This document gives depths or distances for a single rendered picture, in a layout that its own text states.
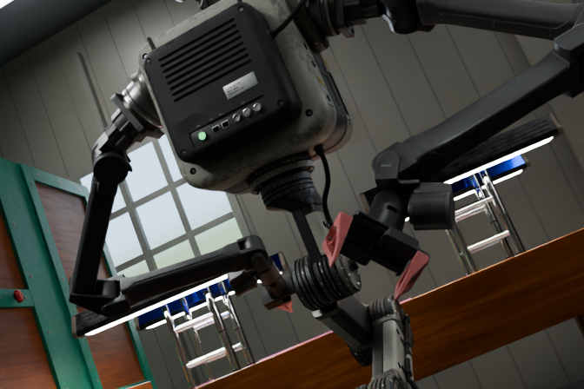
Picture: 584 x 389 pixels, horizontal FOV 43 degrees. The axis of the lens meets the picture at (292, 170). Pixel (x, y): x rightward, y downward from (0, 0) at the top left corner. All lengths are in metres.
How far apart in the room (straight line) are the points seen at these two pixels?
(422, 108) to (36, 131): 2.42
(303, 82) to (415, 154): 0.33
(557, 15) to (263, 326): 3.08
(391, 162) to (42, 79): 3.98
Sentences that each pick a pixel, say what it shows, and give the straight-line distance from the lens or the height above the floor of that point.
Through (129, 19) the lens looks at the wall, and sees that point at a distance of 4.72.
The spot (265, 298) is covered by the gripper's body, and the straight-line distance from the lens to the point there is 2.02.
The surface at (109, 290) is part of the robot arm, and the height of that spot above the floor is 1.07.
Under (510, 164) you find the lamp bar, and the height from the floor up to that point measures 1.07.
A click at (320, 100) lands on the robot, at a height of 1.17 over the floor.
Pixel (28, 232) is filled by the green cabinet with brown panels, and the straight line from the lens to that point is 2.85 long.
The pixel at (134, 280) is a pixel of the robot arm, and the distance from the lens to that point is 1.91.
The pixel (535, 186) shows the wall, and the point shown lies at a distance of 3.87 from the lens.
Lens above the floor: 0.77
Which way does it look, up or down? 12 degrees up
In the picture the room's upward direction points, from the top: 22 degrees counter-clockwise
